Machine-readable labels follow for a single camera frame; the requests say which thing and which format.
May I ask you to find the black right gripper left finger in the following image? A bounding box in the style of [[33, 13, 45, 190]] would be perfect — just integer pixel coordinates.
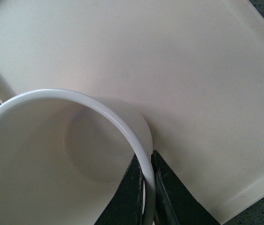
[[95, 155, 144, 225]]

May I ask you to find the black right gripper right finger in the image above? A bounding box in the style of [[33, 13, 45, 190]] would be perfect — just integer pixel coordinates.
[[151, 150, 219, 225]]

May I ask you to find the white smiley mug black handle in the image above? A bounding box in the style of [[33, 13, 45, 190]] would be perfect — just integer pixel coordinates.
[[0, 90, 156, 225]]

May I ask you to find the beige rectangular plastic tray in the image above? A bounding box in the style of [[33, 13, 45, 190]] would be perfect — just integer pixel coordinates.
[[0, 0, 264, 223]]

